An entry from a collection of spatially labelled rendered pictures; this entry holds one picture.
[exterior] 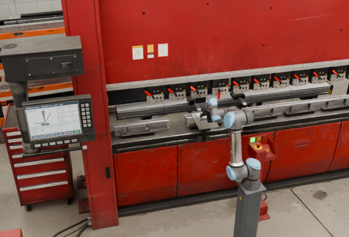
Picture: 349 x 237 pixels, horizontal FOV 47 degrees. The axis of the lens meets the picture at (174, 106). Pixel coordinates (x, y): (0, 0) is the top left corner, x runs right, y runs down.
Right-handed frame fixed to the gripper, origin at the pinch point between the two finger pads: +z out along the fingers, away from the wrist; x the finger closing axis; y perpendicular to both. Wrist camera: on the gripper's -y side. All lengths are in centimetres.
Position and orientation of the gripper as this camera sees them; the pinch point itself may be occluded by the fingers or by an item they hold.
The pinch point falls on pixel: (203, 117)
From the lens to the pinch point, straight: 366.2
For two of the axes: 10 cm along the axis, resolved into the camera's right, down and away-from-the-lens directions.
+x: -9.6, 1.3, -2.3
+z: -1.7, 3.6, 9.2
